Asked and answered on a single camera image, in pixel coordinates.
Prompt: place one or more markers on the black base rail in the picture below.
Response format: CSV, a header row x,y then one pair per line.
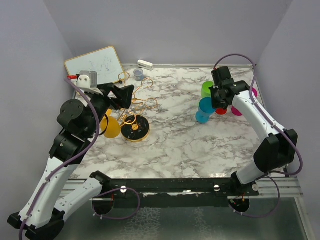
x,y
171,192

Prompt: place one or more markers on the white eraser box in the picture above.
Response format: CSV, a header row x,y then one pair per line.
x,y
145,65

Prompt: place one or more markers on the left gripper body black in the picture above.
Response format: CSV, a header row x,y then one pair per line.
x,y
100,103

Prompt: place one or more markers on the green wine glass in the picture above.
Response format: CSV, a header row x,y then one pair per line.
x,y
205,89

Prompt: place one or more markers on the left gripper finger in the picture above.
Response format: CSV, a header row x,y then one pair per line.
x,y
123,102
124,92

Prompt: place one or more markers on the gold wire glass rack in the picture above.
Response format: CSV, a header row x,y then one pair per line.
x,y
134,127

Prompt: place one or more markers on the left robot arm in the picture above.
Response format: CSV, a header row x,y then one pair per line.
x,y
45,214

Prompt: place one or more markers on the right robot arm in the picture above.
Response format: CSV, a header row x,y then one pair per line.
x,y
277,147

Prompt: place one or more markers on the blue wine glass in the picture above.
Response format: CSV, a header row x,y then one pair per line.
x,y
205,110

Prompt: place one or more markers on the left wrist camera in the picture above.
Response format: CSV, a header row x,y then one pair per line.
x,y
86,81

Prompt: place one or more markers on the small clear plastic cup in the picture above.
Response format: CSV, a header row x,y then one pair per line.
x,y
138,74

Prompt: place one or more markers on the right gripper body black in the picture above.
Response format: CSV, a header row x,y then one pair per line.
x,y
216,101

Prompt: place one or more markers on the small whiteboard gold frame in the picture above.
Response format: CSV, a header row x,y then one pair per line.
x,y
104,61

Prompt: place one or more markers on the orange wine glass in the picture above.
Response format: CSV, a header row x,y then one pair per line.
x,y
109,126

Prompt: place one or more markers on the pink wine glass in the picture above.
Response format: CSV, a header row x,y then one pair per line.
x,y
235,111

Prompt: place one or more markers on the red wine glass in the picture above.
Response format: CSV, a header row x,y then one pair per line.
x,y
221,111

